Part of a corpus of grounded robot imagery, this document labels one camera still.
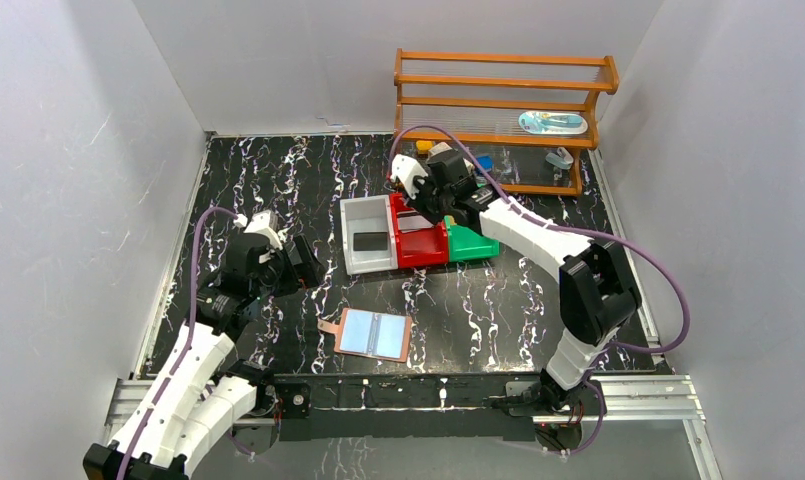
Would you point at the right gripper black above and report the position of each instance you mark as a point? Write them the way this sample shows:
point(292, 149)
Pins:
point(421, 185)

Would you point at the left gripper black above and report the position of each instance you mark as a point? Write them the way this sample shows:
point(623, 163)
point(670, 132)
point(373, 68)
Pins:
point(302, 261)

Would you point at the grey numbered credit card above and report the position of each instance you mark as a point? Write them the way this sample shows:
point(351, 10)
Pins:
point(411, 221)

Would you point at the brown leather card holder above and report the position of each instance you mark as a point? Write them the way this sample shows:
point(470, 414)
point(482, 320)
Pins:
point(367, 334)

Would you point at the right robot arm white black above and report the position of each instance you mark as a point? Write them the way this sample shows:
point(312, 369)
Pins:
point(597, 287)

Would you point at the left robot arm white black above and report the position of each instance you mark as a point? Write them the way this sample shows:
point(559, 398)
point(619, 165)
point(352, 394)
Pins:
point(196, 399)

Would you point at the black card in white bin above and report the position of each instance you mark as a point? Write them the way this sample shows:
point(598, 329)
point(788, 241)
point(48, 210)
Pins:
point(370, 241)

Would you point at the small blue block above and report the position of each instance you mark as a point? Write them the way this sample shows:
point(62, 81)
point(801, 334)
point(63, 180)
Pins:
point(485, 163)

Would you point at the small yellow block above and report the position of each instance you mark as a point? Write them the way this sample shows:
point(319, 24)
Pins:
point(423, 147)

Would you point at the green plastic bin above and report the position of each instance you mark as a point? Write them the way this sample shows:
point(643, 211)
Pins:
point(466, 245)

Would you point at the red plastic bin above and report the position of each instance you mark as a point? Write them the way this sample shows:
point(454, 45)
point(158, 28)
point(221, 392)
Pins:
point(421, 248)

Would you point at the white plastic bin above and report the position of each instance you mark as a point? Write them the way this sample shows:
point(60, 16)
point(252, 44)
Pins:
point(367, 214)

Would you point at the wooden orange shelf rack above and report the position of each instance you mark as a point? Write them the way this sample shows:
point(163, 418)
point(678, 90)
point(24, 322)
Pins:
point(478, 97)

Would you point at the teal packaged tool on shelf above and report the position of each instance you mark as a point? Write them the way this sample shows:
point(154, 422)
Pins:
point(552, 123)

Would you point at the light blue tape dispenser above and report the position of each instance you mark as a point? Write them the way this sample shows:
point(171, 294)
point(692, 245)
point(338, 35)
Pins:
point(560, 158)

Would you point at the black metal base frame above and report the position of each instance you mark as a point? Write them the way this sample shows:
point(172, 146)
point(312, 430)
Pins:
point(431, 405)

